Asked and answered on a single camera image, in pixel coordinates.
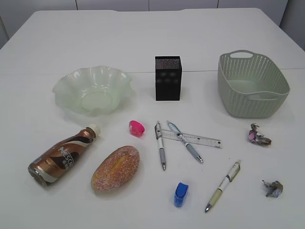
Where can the blue grey pen crossed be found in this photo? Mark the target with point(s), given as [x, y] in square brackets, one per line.
[187, 145]

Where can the frosted green ruffled glass plate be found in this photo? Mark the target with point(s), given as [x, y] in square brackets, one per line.
[93, 91]

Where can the beige white pen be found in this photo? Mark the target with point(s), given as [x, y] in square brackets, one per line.
[227, 179]

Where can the sugared bread loaf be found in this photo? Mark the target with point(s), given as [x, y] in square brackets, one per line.
[116, 170]

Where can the clear plastic ruler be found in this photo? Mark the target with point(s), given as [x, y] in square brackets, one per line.
[191, 139]

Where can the black mesh pen holder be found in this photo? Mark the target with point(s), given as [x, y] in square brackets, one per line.
[168, 77]

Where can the white grey pen left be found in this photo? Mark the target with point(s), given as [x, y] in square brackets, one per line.
[159, 137]

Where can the paper piece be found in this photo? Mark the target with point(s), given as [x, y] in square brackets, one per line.
[257, 138]
[274, 189]

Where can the blue pencil sharpener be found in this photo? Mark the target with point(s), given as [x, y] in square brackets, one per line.
[180, 194]

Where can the green plastic woven basket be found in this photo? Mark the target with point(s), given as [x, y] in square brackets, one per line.
[252, 87]

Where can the brown Nescafe coffee bottle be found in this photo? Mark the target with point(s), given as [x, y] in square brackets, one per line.
[57, 160]

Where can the pink pencil sharpener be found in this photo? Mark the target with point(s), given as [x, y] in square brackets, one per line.
[136, 129]

